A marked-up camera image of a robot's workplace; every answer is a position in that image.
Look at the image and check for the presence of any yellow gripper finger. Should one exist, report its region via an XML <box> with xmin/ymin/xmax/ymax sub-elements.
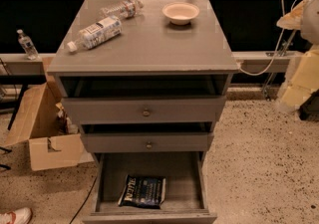
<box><xmin>278</xmin><ymin>49</ymin><xmax>319</xmax><ymax>111</ymax></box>
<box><xmin>276</xmin><ymin>0</ymin><xmax>307</xmax><ymax>30</ymax></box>

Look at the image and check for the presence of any blue chip bag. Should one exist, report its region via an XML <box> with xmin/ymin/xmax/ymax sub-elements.
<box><xmin>118</xmin><ymin>175</ymin><xmax>166</xmax><ymax>209</ymax></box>

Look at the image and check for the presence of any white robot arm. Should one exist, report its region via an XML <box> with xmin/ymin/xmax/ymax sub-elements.
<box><xmin>277</xmin><ymin>0</ymin><xmax>319</xmax><ymax>112</ymax></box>

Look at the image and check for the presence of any grey top drawer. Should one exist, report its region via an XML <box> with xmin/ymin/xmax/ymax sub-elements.
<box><xmin>62</xmin><ymin>97</ymin><xmax>225</xmax><ymax>124</ymax></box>

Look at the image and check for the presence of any grey open bottom drawer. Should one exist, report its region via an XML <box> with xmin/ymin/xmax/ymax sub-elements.
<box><xmin>83</xmin><ymin>152</ymin><xmax>216</xmax><ymax>224</ymax></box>

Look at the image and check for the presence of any grey drawer cabinet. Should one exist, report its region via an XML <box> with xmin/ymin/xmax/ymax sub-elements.
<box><xmin>46</xmin><ymin>0</ymin><xmax>240</xmax><ymax>224</ymax></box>

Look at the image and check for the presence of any grey middle drawer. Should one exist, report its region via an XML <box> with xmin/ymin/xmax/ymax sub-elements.
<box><xmin>81</xmin><ymin>132</ymin><xmax>213</xmax><ymax>153</ymax></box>

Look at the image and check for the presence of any white paper bowl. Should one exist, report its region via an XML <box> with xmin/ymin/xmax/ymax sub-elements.
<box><xmin>162</xmin><ymin>2</ymin><xmax>199</xmax><ymax>26</ymax></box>

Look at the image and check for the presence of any small clear water bottle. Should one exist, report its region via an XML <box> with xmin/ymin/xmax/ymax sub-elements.
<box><xmin>99</xmin><ymin>0</ymin><xmax>144</xmax><ymax>20</ymax></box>

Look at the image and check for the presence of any large white-label water bottle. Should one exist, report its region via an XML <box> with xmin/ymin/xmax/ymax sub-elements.
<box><xmin>67</xmin><ymin>16</ymin><xmax>122</xmax><ymax>52</ymax></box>

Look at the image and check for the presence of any upright water bottle on ledge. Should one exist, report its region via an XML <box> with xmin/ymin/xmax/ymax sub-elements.
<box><xmin>17</xmin><ymin>29</ymin><xmax>38</xmax><ymax>60</ymax></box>

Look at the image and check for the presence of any open cardboard box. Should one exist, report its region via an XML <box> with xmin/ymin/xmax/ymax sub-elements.
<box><xmin>3</xmin><ymin>56</ymin><xmax>95</xmax><ymax>172</ymax></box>

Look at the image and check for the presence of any white red sneaker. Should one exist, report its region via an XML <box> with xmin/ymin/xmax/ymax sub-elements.
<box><xmin>0</xmin><ymin>207</ymin><xmax>32</xmax><ymax>224</ymax></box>

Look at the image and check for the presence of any white cable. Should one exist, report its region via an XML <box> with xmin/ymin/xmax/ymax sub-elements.
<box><xmin>237</xmin><ymin>0</ymin><xmax>310</xmax><ymax>77</ymax></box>

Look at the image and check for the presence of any black floor cable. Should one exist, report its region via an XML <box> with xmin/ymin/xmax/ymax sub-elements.
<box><xmin>68</xmin><ymin>176</ymin><xmax>99</xmax><ymax>224</ymax></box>

